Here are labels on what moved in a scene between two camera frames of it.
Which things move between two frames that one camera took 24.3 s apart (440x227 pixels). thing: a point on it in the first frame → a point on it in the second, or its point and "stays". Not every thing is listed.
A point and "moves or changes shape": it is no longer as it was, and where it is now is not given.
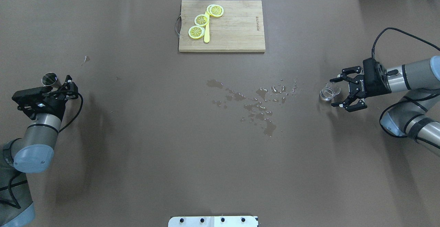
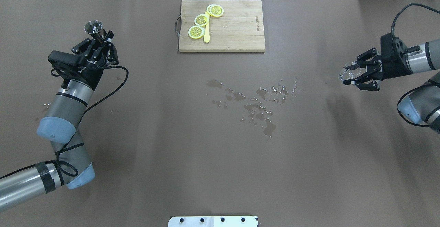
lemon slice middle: (201, 20) stays
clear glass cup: (331, 90) moves or changes shape
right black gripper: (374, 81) → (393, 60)
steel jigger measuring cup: (50, 79) → (93, 27)
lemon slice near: (215, 10) stays
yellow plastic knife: (206, 32) stays
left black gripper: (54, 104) → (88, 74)
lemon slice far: (196, 32) stays
